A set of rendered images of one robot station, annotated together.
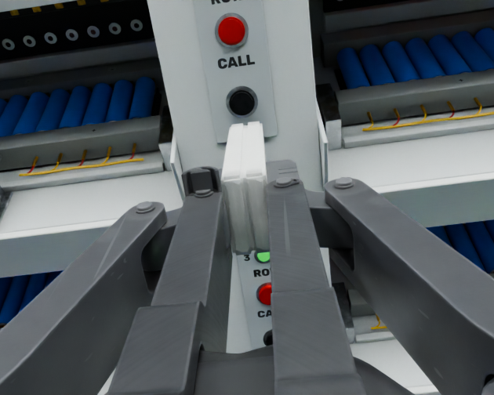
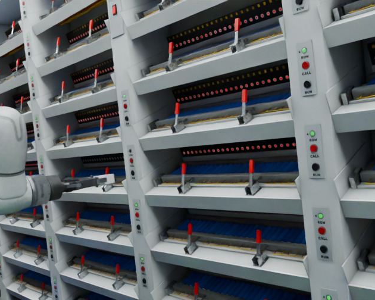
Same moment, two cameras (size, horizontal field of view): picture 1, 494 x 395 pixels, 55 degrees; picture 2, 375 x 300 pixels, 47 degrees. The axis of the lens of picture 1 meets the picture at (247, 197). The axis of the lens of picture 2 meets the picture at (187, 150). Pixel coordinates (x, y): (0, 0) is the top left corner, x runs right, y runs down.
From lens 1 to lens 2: 1.33 m
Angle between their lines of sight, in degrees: 47
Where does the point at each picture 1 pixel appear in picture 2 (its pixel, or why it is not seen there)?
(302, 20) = (139, 159)
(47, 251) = (112, 197)
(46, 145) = (121, 178)
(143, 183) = not seen: hidden behind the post
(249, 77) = (133, 168)
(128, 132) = not seen: hidden behind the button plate
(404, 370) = (165, 247)
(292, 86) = (138, 171)
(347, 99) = (162, 177)
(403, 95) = (169, 177)
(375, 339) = (166, 241)
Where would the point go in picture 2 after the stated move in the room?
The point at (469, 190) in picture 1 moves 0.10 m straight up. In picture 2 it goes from (164, 197) to (161, 166)
